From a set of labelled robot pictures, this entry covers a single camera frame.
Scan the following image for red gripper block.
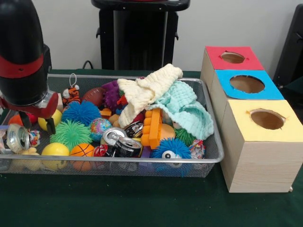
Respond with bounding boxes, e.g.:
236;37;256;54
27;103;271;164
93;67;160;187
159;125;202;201
0;91;60;135

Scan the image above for long orange toy brick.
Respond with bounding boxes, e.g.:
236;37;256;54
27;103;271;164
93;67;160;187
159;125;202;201
141;108;164;150

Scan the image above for cream yellow knitted cloth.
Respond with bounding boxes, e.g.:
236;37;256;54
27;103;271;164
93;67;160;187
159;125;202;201
117;64;184;129

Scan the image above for pale blue waffle cloth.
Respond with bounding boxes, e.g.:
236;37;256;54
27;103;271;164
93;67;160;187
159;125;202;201
147;80;214;141

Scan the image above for shallow clear mesh bin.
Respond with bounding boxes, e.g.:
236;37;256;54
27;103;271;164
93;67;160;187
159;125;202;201
0;73;225;178

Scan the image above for wooden box with three holes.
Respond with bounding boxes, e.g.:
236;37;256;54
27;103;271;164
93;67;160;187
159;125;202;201
200;46;303;193

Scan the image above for crushed shiny silver can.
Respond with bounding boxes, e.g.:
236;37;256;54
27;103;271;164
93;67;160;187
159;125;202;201
6;124;32;155

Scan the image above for yellow smiley ball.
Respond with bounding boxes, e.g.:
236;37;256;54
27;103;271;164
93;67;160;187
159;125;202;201
41;142;70;170

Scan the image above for light green spiky ball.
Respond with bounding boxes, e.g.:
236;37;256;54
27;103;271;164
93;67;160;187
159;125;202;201
50;119;93;151

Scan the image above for striped orange tiger toy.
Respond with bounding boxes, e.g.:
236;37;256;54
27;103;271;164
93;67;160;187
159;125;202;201
62;85;81;106

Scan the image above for plain blue spiky ball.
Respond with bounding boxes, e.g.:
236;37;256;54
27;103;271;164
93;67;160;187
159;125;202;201
62;100;102;126

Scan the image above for small orange basketball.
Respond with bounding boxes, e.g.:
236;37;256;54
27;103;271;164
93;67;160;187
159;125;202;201
69;143;95;171

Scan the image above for small blue globe ball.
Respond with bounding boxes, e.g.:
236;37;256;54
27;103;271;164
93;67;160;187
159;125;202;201
90;118;112;141

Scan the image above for small brown football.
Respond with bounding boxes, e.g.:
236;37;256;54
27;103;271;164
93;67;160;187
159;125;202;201
82;87;107;107

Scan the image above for silver drink can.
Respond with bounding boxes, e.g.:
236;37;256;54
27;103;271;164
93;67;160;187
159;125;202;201
101;127;127;146

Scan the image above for purple spiky toy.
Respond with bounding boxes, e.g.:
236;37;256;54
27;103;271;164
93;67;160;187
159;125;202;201
101;79;123;112

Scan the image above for black drink can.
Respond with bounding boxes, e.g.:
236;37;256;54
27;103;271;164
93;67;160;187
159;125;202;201
115;137;143;158

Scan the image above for dark green table cloth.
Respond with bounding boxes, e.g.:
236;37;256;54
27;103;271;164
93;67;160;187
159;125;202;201
0;69;303;227

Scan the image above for blue spiky ball with eyes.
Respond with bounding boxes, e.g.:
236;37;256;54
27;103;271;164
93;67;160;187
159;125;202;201
151;138;192;175

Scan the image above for black upright panel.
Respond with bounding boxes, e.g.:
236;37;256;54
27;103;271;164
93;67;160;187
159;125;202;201
275;4;303;88

